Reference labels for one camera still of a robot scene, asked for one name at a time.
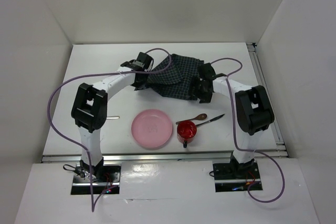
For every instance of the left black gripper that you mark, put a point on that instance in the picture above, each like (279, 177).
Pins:
(139, 85)

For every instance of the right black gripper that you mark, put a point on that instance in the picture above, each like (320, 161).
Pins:
(206, 98)

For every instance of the dark checked cloth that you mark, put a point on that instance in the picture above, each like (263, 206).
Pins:
(175, 82)

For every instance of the red mug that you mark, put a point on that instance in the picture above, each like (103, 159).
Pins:
(186, 132)

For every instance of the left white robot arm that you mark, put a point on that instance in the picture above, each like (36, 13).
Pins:
(90, 107)

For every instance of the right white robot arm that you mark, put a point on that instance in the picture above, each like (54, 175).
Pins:
(251, 109)

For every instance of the wooden spoon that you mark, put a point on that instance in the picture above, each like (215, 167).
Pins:
(199, 117)

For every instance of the steel knife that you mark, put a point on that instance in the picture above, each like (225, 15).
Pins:
(211, 120)

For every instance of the steel fork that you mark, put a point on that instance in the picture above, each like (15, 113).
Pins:
(113, 117)

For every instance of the pink plate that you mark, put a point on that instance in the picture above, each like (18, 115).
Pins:
(152, 128)

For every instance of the aluminium front rail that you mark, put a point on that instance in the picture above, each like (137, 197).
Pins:
(143, 157)

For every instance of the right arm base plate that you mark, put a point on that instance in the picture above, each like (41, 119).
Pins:
(226, 180)

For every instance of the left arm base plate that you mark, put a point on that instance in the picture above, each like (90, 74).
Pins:
(108, 179)

